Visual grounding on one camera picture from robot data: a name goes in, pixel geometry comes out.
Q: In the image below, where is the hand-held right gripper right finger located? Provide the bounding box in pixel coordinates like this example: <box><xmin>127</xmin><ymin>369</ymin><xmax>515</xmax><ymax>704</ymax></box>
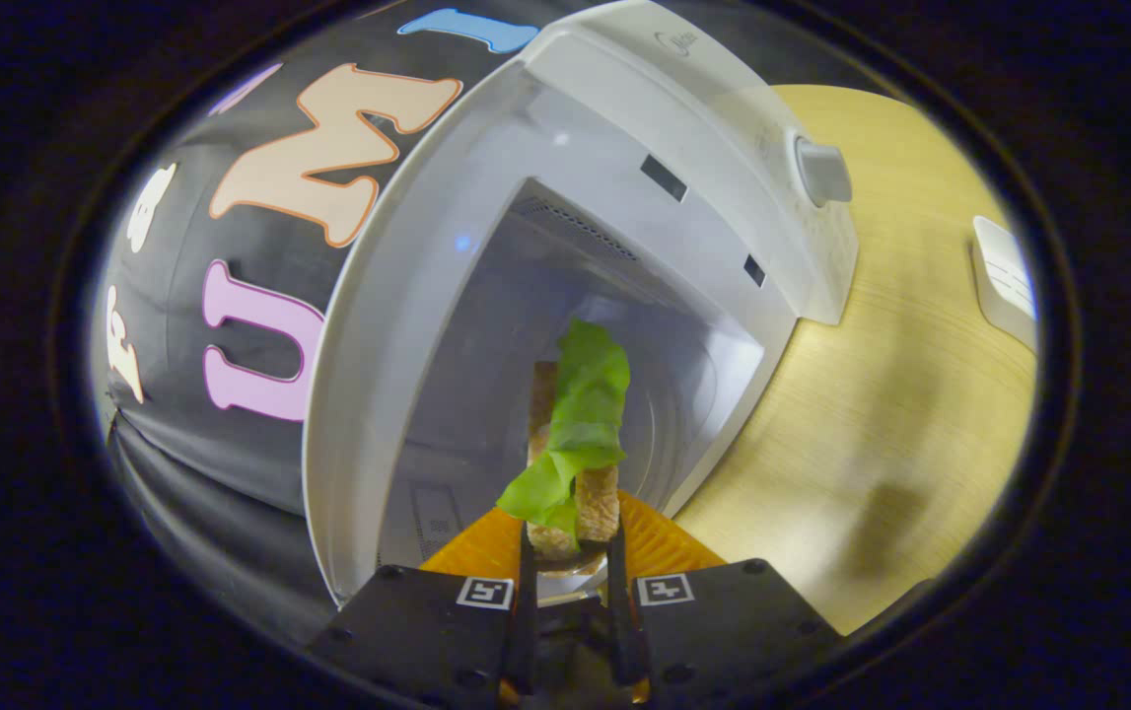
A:
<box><xmin>607</xmin><ymin>491</ymin><xmax>842</xmax><ymax>706</ymax></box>

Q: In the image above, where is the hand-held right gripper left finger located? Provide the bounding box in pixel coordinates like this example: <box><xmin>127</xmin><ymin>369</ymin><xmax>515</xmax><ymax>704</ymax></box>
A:
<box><xmin>307</xmin><ymin>503</ymin><xmax>538</xmax><ymax>696</ymax></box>

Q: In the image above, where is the toast sandwich with lettuce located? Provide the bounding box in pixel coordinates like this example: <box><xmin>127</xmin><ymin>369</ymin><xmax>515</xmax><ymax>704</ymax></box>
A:
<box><xmin>496</xmin><ymin>318</ymin><xmax>632</xmax><ymax>563</ymax></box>

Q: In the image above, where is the white microwave oven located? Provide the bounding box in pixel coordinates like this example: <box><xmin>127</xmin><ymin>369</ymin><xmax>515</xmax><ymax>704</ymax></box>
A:
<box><xmin>304</xmin><ymin>0</ymin><xmax>860</xmax><ymax>604</ymax></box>

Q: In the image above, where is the black backdrop cloth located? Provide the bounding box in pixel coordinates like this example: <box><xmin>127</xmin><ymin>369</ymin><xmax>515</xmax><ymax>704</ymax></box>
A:
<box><xmin>92</xmin><ymin>5</ymin><xmax>541</xmax><ymax>642</ymax></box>

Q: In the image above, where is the white rectangular tray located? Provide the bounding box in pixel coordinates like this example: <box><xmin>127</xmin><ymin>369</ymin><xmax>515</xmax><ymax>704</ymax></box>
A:
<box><xmin>969</xmin><ymin>215</ymin><xmax>1039</xmax><ymax>351</ymax></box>

